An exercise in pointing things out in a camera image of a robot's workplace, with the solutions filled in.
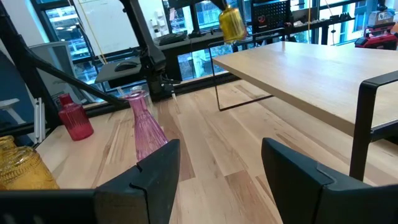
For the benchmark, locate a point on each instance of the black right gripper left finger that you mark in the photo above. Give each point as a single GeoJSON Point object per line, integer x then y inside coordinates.
{"type": "Point", "coordinates": [149, 186]}

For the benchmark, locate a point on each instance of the yellow ribbed glass vase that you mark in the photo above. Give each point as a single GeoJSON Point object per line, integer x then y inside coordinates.
{"type": "Point", "coordinates": [231, 25]}

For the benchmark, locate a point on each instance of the pink tall glass vase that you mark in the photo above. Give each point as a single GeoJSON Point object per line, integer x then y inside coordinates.
{"type": "Point", "coordinates": [146, 130]}

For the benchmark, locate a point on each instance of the grey desk top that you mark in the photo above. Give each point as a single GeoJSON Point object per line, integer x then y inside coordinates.
{"type": "Point", "coordinates": [109, 73]}
{"type": "Point", "coordinates": [186, 42]}

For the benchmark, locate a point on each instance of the yellow embossed glass vase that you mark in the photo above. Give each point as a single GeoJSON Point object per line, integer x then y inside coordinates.
{"type": "Point", "coordinates": [21, 168]}

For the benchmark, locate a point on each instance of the black metal table frame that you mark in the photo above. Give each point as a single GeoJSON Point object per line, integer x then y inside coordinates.
{"type": "Point", "coordinates": [21, 53]}

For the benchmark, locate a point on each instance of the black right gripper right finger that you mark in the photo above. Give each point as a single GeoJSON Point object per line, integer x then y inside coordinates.
{"type": "Point", "coordinates": [298, 186]}

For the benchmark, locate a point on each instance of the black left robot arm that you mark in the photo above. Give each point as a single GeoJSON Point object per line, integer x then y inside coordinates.
{"type": "Point", "coordinates": [149, 53]}

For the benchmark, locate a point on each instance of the black computer mouse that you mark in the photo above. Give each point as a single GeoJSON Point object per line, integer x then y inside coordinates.
{"type": "Point", "coordinates": [126, 66]}

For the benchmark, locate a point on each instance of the red ribbed glass bottle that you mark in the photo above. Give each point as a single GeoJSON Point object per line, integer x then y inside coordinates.
{"type": "Point", "coordinates": [74, 121]}

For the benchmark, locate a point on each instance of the red black power tool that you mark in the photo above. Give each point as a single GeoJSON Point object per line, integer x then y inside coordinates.
{"type": "Point", "coordinates": [377, 39]}

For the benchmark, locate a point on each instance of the silver aluminium extrusion bar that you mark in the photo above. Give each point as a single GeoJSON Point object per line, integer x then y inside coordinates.
{"type": "Point", "coordinates": [38, 121]}

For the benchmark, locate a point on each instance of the grey office partition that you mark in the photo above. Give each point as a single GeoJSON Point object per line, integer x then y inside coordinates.
{"type": "Point", "coordinates": [56, 62]}

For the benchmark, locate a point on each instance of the wooden shelf black metal legs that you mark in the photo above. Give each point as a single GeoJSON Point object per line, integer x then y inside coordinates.
{"type": "Point", "coordinates": [311, 74]}

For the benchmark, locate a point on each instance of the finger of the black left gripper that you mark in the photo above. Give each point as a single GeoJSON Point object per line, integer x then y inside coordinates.
{"type": "Point", "coordinates": [221, 4]}

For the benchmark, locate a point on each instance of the white whiteboard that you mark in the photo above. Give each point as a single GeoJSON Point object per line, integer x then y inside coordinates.
{"type": "Point", "coordinates": [105, 25]}

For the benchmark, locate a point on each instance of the grey labelled box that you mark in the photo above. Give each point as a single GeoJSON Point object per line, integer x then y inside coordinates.
{"type": "Point", "coordinates": [381, 17]}

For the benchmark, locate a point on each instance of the black pegboard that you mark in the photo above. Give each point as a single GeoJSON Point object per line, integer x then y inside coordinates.
{"type": "Point", "coordinates": [270, 15]}

